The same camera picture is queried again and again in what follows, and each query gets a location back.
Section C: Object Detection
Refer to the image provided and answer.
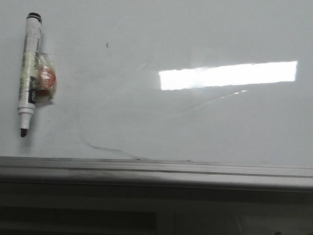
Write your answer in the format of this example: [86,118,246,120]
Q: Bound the red magnet taped to marker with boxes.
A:
[36,53,57,103]

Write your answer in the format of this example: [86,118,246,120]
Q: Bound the white whiteboard marker black tip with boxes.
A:
[17,12,42,138]

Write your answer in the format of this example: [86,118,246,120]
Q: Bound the white whiteboard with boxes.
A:
[0,0,313,166]

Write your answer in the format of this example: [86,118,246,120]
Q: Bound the grey aluminium whiteboard tray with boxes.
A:
[0,157,313,192]

